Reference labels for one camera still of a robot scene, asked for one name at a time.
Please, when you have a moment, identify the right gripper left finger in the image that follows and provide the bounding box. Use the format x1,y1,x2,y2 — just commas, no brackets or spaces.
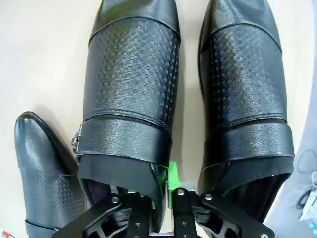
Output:
51,190,153,238

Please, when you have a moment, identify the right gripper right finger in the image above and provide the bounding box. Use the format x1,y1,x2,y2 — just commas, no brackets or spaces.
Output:
168,161,276,238

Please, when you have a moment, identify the white cable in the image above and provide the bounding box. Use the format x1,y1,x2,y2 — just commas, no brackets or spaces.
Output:
294,148,317,221

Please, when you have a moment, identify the black leather buckle shoe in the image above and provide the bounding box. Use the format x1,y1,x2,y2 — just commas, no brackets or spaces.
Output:
13,111,86,238
76,0,181,235
197,0,296,224

